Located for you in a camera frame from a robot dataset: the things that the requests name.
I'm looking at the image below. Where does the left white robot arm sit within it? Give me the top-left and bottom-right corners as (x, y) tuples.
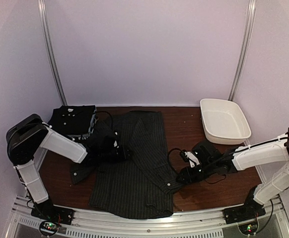
(5, 114), (133, 220)

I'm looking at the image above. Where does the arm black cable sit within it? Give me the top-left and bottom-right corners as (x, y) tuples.
(94, 111), (115, 136)
(167, 148), (289, 185)

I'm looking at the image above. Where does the right circuit board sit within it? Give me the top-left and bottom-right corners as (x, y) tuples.
(238, 221), (259, 236)

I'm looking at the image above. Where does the left aluminium post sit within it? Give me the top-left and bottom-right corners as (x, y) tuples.
(38, 0), (68, 106)

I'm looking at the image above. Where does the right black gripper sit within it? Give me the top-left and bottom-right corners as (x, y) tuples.
(176, 161), (216, 185)

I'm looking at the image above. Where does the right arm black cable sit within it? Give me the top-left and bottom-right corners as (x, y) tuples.
(167, 148), (289, 185)

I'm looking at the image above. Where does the stack of folded shirts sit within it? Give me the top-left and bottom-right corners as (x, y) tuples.
(47, 105), (97, 141)

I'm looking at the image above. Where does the aluminium front rail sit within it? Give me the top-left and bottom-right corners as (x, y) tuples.
(10, 190), (288, 238)

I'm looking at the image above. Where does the black pinstriped long sleeve shirt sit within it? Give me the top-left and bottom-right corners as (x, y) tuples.
(70, 111), (181, 220)

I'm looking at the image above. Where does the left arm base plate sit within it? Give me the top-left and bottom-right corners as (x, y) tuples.
(31, 202), (74, 225)

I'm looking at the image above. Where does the left circuit board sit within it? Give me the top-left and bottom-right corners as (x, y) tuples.
(39, 221), (59, 237)

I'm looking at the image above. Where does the aluminium post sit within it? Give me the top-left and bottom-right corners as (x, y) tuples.
(38, 0), (68, 106)
(228, 0), (256, 101)

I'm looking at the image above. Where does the right aluminium post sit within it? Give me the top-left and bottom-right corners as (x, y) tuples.
(228, 0), (256, 101)

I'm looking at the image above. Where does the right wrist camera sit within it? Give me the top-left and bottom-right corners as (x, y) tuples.
(179, 150), (200, 168)

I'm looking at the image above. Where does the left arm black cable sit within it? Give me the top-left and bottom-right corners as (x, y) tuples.
(94, 111), (115, 136)

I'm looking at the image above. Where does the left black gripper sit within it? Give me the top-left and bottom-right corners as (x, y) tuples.
(100, 144), (134, 164)

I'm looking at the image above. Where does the white plastic tub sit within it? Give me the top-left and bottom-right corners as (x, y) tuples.
(200, 98), (252, 145)

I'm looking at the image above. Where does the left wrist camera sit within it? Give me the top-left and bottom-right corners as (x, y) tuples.
(109, 131), (120, 149)

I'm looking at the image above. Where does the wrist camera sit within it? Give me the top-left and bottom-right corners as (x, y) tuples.
(109, 131), (120, 149)
(179, 150), (200, 168)

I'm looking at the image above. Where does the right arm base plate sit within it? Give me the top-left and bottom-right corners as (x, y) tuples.
(223, 205), (266, 224)

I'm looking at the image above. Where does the circuit board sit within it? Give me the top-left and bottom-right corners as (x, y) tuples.
(39, 221), (59, 237)
(238, 221), (259, 236)

